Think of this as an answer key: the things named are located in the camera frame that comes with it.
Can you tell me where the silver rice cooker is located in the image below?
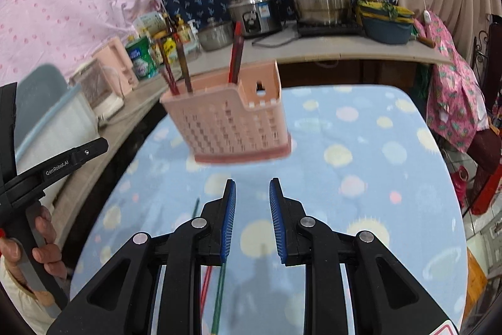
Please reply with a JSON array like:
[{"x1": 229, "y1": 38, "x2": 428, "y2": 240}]
[{"x1": 227, "y1": 0, "x2": 284, "y2": 40}]

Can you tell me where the dark red chair cushion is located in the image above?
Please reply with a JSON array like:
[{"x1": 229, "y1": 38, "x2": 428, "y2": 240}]
[{"x1": 466, "y1": 126, "x2": 502, "y2": 173}]

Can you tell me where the white and green box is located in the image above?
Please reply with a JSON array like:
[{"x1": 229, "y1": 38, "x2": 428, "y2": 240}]
[{"x1": 134, "y1": 12, "x2": 166, "y2": 36}]

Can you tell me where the brown wooden handle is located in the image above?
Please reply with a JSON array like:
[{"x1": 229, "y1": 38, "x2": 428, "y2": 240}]
[{"x1": 415, "y1": 32, "x2": 437, "y2": 49}]

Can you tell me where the yellow-green bundle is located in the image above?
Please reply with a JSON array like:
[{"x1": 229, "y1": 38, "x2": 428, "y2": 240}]
[{"x1": 355, "y1": 0, "x2": 416, "y2": 22}]

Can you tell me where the red box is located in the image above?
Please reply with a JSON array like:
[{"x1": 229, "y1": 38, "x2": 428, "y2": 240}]
[{"x1": 470, "y1": 169, "x2": 502, "y2": 216}]

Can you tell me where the pink countertop appliance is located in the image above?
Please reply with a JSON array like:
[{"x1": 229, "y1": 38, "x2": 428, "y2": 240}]
[{"x1": 91, "y1": 36, "x2": 139, "y2": 89}]

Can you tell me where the white bin with teal lid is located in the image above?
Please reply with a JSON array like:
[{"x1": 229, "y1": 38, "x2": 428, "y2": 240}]
[{"x1": 15, "y1": 63, "x2": 99, "y2": 165}]

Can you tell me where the yellow packet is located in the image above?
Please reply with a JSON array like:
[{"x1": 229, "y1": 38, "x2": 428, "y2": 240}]
[{"x1": 162, "y1": 38, "x2": 178, "y2": 64}]

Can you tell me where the blue planet-print tablecloth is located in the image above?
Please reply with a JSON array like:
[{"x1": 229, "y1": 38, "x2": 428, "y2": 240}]
[{"x1": 68, "y1": 85, "x2": 470, "y2": 335}]

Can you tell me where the pink perforated utensil basket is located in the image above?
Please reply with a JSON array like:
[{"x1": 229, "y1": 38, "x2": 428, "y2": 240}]
[{"x1": 159, "y1": 60, "x2": 293, "y2": 165}]

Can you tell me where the white countertop appliance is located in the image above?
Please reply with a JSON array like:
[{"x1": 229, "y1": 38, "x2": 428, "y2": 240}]
[{"x1": 70, "y1": 57, "x2": 125, "y2": 121}]

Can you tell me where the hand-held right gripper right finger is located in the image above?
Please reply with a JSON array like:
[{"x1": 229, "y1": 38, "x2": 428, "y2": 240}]
[{"x1": 269, "y1": 177, "x2": 459, "y2": 335}]

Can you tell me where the small steel lidded pot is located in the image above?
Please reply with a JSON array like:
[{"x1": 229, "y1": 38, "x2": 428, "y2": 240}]
[{"x1": 195, "y1": 18, "x2": 235, "y2": 53}]

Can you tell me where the black induction cooktop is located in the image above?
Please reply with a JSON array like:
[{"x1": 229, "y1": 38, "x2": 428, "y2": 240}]
[{"x1": 295, "y1": 21, "x2": 365, "y2": 38}]

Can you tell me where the person's left hand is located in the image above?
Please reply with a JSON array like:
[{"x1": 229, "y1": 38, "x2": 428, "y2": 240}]
[{"x1": 0, "y1": 205, "x2": 65, "y2": 270}]

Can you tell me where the pink pineapple-print garment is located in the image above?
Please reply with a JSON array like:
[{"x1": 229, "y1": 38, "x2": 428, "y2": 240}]
[{"x1": 414, "y1": 8, "x2": 492, "y2": 154}]

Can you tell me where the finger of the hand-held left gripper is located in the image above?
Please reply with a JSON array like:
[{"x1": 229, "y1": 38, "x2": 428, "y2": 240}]
[
  {"x1": 0, "y1": 82, "x2": 19, "y2": 184},
  {"x1": 0, "y1": 137, "x2": 110, "y2": 203}
]

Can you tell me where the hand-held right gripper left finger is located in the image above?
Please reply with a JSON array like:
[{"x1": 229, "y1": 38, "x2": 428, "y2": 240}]
[{"x1": 45, "y1": 179, "x2": 237, "y2": 335}]

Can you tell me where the yellow-label sauce bottle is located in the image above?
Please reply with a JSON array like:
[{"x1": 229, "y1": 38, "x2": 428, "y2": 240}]
[{"x1": 176, "y1": 15, "x2": 191, "y2": 44}]

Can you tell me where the blue plastic basin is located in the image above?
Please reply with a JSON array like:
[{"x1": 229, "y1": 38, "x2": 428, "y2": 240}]
[{"x1": 360, "y1": 9, "x2": 417, "y2": 46}]

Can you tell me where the red chopstick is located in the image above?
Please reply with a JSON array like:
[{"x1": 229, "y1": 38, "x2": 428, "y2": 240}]
[
  {"x1": 200, "y1": 266, "x2": 213, "y2": 313},
  {"x1": 228, "y1": 21, "x2": 245, "y2": 85}
]

